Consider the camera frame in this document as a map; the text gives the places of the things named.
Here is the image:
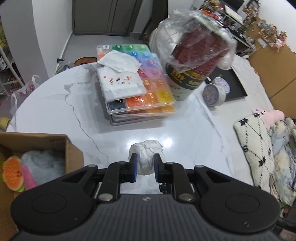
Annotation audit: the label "white bead pegboard pad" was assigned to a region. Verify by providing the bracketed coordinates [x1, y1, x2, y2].
[96, 67, 147, 103]

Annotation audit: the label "black rectangular tray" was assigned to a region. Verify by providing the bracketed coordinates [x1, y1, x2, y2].
[205, 67, 248, 101]

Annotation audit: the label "pink plush toy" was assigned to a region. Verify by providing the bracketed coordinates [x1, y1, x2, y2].
[252, 109, 285, 130]

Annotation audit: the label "brown cardboard box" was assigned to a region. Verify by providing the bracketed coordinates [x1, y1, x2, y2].
[1, 132, 84, 240]

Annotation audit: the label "white black patterned cushion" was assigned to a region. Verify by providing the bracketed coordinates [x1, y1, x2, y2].
[234, 113, 275, 192]

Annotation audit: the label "floral blanket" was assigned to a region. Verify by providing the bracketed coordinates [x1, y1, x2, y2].
[268, 118, 295, 206]

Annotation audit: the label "rainbow bead organizer box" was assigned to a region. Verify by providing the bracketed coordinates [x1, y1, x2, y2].
[96, 44, 175, 126]

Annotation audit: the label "red snack canister in plastic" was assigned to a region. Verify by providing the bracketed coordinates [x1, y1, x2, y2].
[149, 9, 237, 101]

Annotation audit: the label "orange watermelon slice plush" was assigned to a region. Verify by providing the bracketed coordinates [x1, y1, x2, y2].
[2, 156, 25, 192]

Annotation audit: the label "round tin with patterned lid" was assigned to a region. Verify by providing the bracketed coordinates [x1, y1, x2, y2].
[202, 83, 226, 107]

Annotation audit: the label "white soft ball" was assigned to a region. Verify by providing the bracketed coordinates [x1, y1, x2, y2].
[129, 140, 166, 176]

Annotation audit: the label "grey fluffy plush toy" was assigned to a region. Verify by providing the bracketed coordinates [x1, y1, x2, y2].
[21, 150, 66, 190]

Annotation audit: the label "white red printed plastic bag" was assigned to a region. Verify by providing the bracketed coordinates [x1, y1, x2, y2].
[10, 75, 42, 116]

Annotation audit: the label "grey cabinet doors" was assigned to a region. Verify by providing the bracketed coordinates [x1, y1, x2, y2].
[71, 0, 168, 37]

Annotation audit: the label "white folded paper towel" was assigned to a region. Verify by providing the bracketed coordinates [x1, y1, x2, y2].
[97, 50, 142, 73]

